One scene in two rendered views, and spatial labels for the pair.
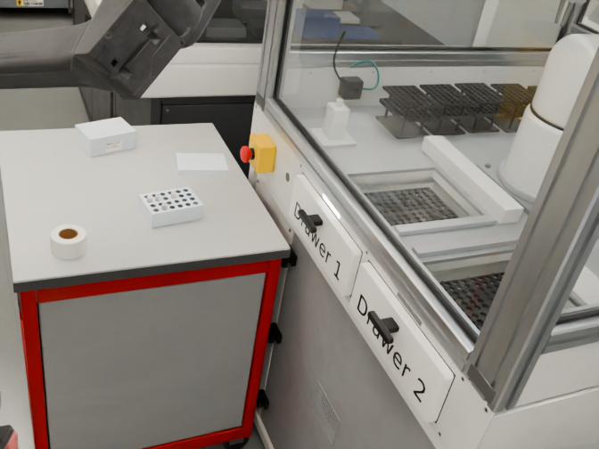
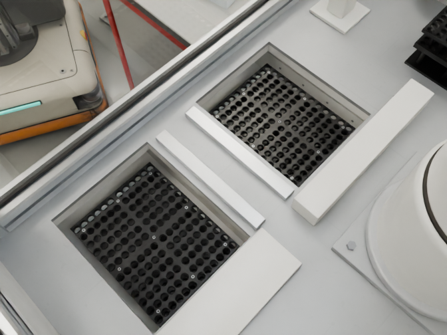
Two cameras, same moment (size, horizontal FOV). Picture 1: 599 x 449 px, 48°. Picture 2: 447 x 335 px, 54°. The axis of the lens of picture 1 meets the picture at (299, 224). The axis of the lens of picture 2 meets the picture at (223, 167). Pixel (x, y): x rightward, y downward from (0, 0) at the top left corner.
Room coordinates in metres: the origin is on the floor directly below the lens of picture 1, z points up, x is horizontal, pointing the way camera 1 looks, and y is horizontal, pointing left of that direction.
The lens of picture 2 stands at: (1.02, -0.62, 1.60)
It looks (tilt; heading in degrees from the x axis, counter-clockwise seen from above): 63 degrees down; 73
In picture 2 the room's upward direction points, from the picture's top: straight up
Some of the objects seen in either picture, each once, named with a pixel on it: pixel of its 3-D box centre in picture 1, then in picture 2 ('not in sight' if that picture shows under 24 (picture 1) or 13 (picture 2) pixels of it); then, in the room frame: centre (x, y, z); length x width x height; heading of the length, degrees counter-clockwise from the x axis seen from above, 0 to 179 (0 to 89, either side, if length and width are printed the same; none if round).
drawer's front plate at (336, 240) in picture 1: (321, 232); not in sight; (1.16, -0.05, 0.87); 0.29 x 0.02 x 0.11; 29
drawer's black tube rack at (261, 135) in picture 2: not in sight; (277, 130); (1.25, -0.22, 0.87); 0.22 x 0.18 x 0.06; 119
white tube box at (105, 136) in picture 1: (105, 136); not in sight; (1.54, 0.54, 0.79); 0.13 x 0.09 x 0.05; 135
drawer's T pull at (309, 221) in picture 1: (312, 220); not in sight; (1.14, -0.02, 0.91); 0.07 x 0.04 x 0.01; 29
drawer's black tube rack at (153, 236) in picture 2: not in sight; (156, 242); (0.97, -0.37, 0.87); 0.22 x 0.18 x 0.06; 119
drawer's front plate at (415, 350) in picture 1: (395, 337); not in sight; (0.88, -0.20, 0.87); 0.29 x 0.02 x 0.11; 29
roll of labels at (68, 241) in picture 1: (69, 241); not in sight; (1.09, 0.46, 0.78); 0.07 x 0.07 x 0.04
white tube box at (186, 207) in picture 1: (170, 206); not in sight; (1.28, 0.30, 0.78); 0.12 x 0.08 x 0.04; 127
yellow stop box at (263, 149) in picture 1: (260, 153); not in sight; (1.44, 0.12, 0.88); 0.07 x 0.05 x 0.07; 29
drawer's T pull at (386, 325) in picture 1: (386, 325); not in sight; (0.87, -0.17, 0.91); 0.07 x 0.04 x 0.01; 29
